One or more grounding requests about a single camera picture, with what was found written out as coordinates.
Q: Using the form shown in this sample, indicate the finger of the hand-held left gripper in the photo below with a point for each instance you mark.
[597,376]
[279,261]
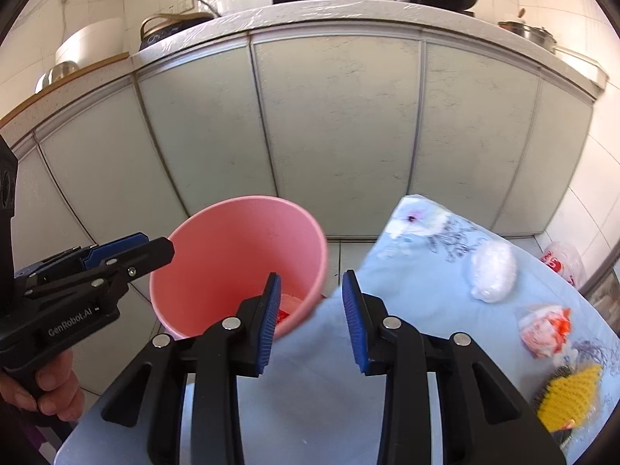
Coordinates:
[145,256]
[114,249]

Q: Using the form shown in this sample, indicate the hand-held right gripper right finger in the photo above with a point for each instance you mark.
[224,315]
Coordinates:
[353,322]

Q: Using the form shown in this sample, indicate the yellow foam net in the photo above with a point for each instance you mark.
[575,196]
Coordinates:
[566,397]

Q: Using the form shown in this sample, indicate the steel pot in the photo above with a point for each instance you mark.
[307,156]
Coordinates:
[528,31]

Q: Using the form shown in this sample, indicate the steel bowl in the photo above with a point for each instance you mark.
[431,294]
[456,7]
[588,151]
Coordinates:
[55,75]

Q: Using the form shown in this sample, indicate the white crumpled plastic bag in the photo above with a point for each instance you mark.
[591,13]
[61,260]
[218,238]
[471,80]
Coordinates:
[491,271]

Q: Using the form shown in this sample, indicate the red paper scrap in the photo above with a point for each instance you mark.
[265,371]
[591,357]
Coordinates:
[293,306]

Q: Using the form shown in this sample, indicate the red white plastic bag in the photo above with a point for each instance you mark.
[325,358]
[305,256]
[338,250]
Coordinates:
[562,261]

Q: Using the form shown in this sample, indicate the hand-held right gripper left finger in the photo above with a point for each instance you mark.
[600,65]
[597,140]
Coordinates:
[270,322]

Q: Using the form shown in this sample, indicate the light blue floral cloth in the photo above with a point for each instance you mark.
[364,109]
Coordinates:
[411,290]

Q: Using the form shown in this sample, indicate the white rectangular tray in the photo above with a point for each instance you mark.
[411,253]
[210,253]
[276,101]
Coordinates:
[579,65]

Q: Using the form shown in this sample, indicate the person's left hand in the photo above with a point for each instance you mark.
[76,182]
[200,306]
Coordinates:
[60,378]

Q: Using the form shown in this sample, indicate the white rice cooker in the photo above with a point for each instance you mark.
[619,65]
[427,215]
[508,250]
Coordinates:
[92,46]

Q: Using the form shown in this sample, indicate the orange white plastic wrapper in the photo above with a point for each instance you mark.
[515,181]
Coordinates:
[545,332]

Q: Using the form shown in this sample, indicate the pale green kitchen cabinet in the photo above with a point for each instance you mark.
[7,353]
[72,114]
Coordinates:
[334,131]

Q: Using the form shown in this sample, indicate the steel wool scrubber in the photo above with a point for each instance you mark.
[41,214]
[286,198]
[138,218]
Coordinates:
[562,374]

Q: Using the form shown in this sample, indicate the pink plastic bucket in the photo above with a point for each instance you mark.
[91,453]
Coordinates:
[242,237]

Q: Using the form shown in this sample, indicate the black electric cooker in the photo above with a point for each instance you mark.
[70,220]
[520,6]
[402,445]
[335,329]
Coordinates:
[174,26]

